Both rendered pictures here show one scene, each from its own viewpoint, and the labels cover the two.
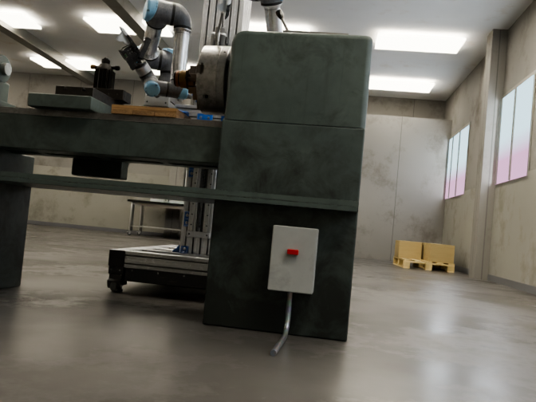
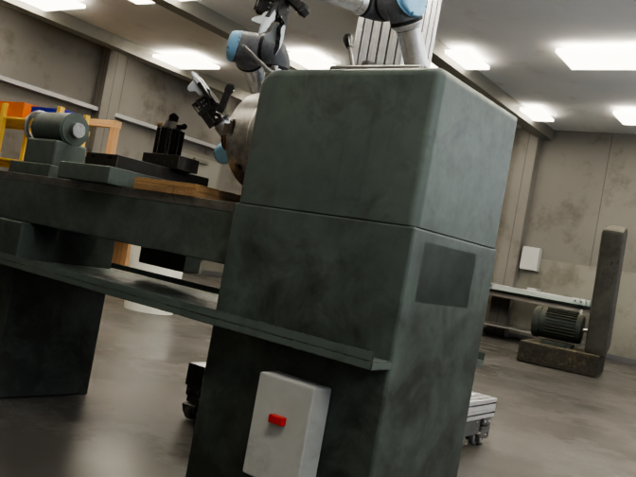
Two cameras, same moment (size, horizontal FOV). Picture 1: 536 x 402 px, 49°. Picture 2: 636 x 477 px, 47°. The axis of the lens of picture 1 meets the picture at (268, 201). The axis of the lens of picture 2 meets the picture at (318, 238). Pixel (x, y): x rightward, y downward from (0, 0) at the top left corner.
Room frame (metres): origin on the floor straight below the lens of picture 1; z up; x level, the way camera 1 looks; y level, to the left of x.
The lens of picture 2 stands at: (0.73, -1.02, 0.76)
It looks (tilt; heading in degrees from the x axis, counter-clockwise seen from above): 1 degrees up; 29
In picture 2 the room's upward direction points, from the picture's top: 10 degrees clockwise
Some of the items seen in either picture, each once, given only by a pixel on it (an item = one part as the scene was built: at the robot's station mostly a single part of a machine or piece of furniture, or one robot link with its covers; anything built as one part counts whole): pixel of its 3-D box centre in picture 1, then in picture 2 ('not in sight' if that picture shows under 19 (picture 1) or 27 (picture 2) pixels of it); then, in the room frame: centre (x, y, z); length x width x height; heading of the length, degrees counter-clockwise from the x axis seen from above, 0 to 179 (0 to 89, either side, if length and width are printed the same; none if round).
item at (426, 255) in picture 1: (422, 255); not in sight; (9.36, -2.54, 0.20); 1.12 x 0.79 x 0.41; 174
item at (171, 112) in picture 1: (157, 118); (203, 195); (2.73, 0.55, 0.89); 0.36 x 0.30 x 0.04; 171
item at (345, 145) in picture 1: (289, 228); (340, 374); (2.65, -0.11, 0.43); 0.60 x 0.48 x 0.86; 81
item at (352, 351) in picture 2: (132, 187); (168, 288); (2.74, 0.64, 0.55); 2.10 x 0.60 x 0.02; 81
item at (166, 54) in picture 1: (170, 61); not in sight; (3.36, 0.64, 1.33); 0.13 x 0.12 x 0.14; 107
